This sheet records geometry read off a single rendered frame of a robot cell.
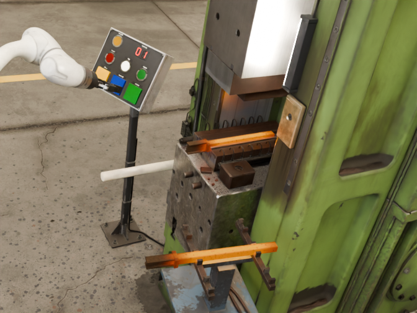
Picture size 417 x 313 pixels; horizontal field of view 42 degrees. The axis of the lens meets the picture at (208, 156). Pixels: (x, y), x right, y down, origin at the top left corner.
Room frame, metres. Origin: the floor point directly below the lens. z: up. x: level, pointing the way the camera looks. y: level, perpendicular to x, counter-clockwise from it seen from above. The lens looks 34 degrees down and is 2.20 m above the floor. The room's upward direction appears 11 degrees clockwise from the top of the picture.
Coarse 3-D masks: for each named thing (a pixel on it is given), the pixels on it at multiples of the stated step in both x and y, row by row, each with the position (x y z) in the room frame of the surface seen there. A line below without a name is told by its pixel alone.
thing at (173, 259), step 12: (192, 252) 1.28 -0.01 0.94; (204, 252) 1.29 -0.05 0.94; (216, 252) 1.30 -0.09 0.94; (228, 252) 1.31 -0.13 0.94; (240, 252) 1.32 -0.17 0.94; (252, 252) 1.34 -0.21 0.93; (264, 252) 1.36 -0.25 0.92; (156, 264) 1.21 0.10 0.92; (168, 264) 1.23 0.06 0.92; (180, 264) 1.24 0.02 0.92
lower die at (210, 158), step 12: (204, 132) 1.95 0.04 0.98; (216, 132) 1.97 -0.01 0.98; (228, 132) 1.97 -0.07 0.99; (240, 132) 1.99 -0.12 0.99; (252, 132) 2.01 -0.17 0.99; (228, 144) 1.87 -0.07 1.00; (240, 144) 1.89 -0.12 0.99; (252, 144) 1.91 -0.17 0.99; (264, 144) 1.93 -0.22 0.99; (204, 156) 1.85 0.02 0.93; (216, 156) 1.78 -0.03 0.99; (228, 156) 1.81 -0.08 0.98; (240, 156) 1.84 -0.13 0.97; (216, 168) 1.78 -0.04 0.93
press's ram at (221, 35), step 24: (216, 0) 1.94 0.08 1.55; (240, 0) 1.81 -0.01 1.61; (264, 0) 1.75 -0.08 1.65; (288, 0) 1.80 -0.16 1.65; (312, 0) 1.86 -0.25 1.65; (216, 24) 1.92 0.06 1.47; (240, 24) 1.79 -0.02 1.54; (264, 24) 1.76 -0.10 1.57; (288, 24) 1.82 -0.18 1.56; (216, 48) 1.89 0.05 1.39; (240, 48) 1.77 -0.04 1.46; (264, 48) 1.77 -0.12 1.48; (288, 48) 1.83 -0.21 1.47; (240, 72) 1.74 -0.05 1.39; (264, 72) 1.79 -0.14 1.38
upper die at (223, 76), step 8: (208, 56) 1.93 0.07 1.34; (216, 56) 1.89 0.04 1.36; (208, 64) 1.92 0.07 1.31; (216, 64) 1.88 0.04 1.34; (224, 64) 1.83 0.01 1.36; (208, 72) 1.91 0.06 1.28; (216, 72) 1.87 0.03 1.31; (224, 72) 1.83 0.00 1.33; (232, 72) 1.78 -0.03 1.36; (216, 80) 1.86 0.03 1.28; (224, 80) 1.82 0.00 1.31; (232, 80) 1.78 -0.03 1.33; (240, 80) 1.79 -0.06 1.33; (248, 80) 1.82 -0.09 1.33; (256, 80) 1.84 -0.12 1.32; (264, 80) 1.86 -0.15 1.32; (272, 80) 1.88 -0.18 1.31; (280, 80) 1.90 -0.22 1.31; (224, 88) 1.81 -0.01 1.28; (232, 88) 1.78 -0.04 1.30; (240, 88) 1.80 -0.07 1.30; (248, 88) 1.82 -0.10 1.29; (256, 88) 1.84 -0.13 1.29; (264, 88) 1.86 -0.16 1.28; (272, 88) 1.88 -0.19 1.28; (280, 88) 1.91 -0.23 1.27
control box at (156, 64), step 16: (112, 32) 2.33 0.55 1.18; (112, 48) 2.28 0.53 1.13; (128, 48) 2.25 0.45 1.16; (144, 48) 2.23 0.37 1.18; (96, 64) 2.27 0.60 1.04; (112, 64) 2.24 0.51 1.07; (144, 64) 2.18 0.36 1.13; (160, 64) 2.16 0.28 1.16; (128, 80) 2.16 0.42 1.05; (144, 80) 2.14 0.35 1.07; (160, 80) 2.16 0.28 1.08; (144, 96) 2.09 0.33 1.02
